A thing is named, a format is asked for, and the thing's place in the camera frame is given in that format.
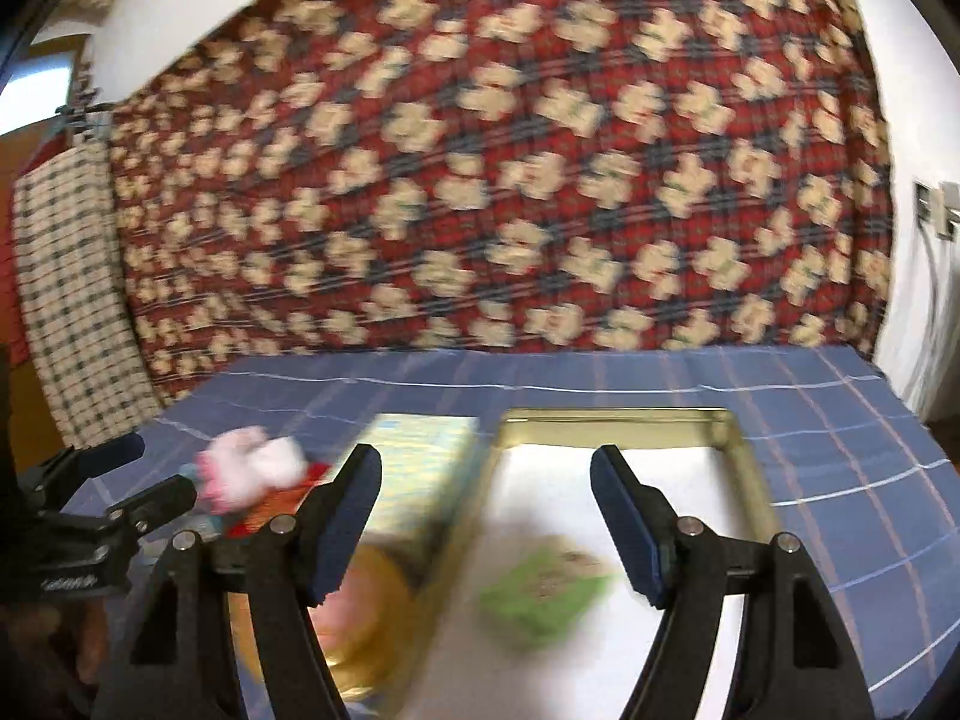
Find pink and white plush toy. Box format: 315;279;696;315
196;426;308;515

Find light green tissue pack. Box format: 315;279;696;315
352;414;485;593

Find gold tin box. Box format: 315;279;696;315
397;409;785;720

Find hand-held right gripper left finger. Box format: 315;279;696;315
97;444;383;720

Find green wet wipe packet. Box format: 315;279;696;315
480;536;623;650

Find red garment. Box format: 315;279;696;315
6;187;35;368

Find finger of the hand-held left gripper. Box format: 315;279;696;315
109;478;198;542
19;433;146;515

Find red plaid bear print blanket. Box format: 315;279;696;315
109;0;897;402

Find blue plaid bed sheet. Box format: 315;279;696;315
82;349;942;720

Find white wall outlet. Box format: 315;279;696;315
913;180;960;241

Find wooden door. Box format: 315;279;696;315
0;37;83;458

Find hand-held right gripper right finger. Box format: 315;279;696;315
589;444;875;720

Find wooden coat rack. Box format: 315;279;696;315
56;60;113;143

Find white green checked cloth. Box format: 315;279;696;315
11;139;162;451

